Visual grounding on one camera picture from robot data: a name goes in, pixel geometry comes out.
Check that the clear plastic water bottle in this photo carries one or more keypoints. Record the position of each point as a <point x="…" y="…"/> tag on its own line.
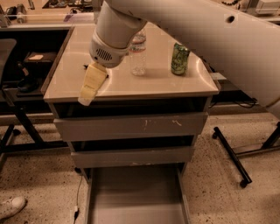
<point x="137" y="54"/>

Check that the green soda can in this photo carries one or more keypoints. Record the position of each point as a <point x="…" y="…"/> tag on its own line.
<point x="179" y="59"/>

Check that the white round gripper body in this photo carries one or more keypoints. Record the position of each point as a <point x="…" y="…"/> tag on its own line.
<point x="107" y="54"/>

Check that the black wheeled stand base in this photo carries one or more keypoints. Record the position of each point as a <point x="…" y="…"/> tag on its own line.
<point x="271" y="144"/>

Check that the grey middle drawer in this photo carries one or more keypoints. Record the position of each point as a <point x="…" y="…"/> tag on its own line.
<point x="131" y="157"/>

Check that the black shoe on shelf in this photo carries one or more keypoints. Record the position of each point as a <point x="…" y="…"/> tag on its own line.
<point x="28" y="83"/>

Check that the grey open bottom drawer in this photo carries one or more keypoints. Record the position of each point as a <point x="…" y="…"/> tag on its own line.
<point x="152" y="194"/>

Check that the black box with note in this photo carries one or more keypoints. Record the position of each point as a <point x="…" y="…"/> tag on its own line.
<point x="40" y="57"/>

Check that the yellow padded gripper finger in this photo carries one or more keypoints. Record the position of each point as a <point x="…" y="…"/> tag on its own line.
<point x="95" y="76"/>

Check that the white sneaker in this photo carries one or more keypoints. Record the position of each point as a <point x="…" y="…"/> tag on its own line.
<point x="11" y="207"/>

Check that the grey drawer cabinet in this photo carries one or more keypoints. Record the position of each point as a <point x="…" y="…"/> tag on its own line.
<point x="124" y="94"/>

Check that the dark blue rxbar wrapper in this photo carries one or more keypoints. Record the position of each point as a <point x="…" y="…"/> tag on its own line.
<point x="86" y="67"/>

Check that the grey top drawer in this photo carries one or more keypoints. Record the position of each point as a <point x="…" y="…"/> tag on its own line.
<point x="130" y="126"/>

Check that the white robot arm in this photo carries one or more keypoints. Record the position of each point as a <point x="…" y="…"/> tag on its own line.
<point x="243" y="48"/>

